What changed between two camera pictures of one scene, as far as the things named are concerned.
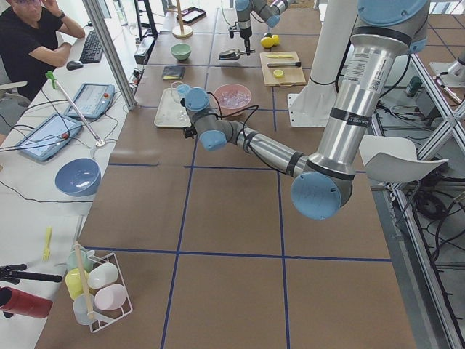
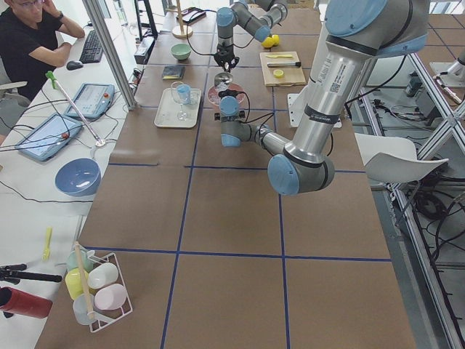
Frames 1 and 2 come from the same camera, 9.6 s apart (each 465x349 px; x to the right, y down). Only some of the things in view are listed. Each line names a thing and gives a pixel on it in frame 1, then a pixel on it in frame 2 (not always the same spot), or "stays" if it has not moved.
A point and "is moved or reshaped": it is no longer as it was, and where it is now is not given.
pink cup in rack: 109,297 stays
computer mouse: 74,65 stays
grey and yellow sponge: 173,72 stays
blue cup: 182,91 stays
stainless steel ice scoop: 233,54 is moved or reshaped
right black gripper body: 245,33 to 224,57
